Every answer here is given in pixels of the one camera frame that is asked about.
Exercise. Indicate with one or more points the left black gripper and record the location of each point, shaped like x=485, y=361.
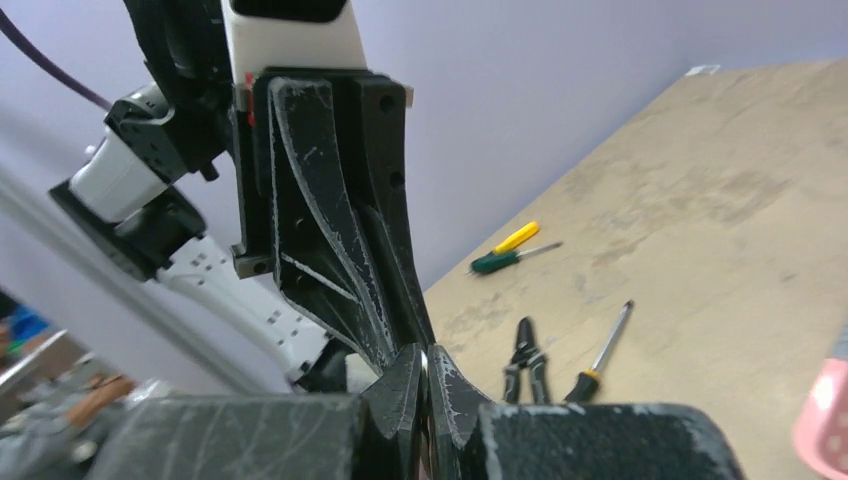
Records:
x=340, y=207

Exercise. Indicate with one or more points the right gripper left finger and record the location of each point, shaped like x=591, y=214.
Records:
x=374, y=435

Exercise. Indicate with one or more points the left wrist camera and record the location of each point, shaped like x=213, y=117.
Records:
x=255, y=43

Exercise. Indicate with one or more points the black yellow screwdriver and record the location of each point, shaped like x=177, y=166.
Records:
x=588, y=381

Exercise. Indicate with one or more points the black pliers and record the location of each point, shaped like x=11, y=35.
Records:
x=527, y=357

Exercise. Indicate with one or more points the pink plastic basket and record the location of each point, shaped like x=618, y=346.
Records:
x=820, y=432

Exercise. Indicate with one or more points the green handled screwdriver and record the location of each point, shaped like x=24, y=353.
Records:
x=494, y=262

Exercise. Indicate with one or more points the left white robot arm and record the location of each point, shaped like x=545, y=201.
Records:
x=261, y=174

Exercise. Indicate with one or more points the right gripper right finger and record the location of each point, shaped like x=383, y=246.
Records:
x=475, y=438

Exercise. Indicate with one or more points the background person hand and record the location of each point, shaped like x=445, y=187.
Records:
x=103, y=392

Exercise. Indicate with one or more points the small yellow handled tool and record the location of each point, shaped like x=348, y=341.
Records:
x=517, y=238

